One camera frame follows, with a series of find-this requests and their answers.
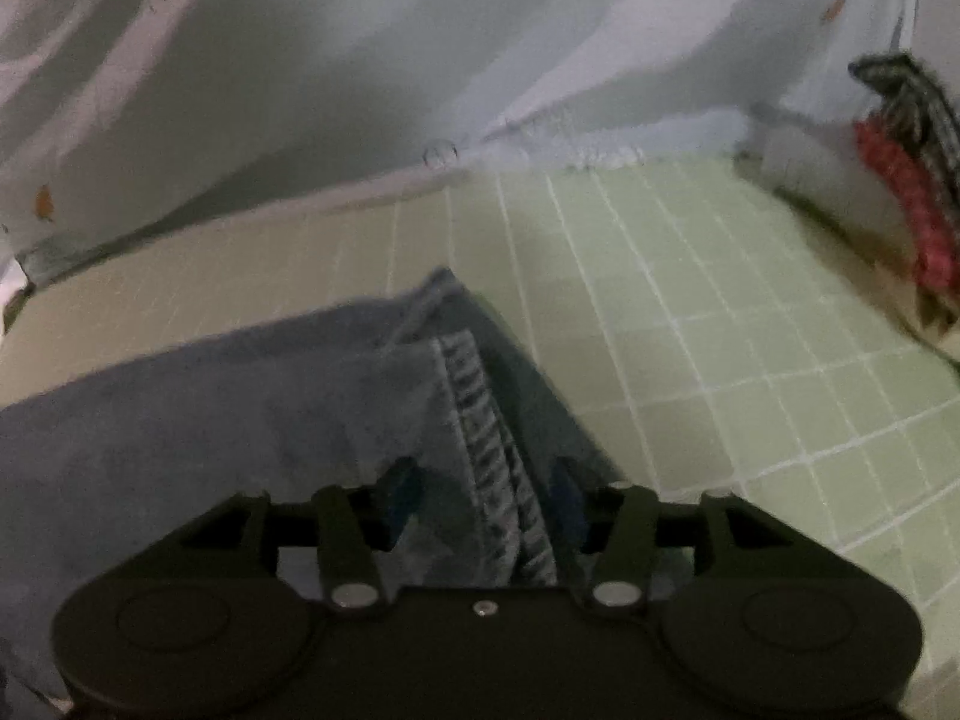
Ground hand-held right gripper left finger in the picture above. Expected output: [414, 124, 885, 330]
[161, 456, 421, 612]

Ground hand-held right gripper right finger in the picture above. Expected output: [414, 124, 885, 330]
[551, 457, 807, 612]

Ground blue denim jeans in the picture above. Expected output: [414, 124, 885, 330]
[0, 266, 695, 700]

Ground grey cloth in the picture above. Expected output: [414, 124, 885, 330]
[735, 101, 922, 275]

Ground carrot print light blue quilt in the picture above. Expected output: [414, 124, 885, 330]
[0, 0, 931, 282]

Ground red plaid cloth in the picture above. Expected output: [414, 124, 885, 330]
[851, 116, 960, 331]

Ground dark striped cloth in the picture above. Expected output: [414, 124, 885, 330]
[847, 52, 960, 211]

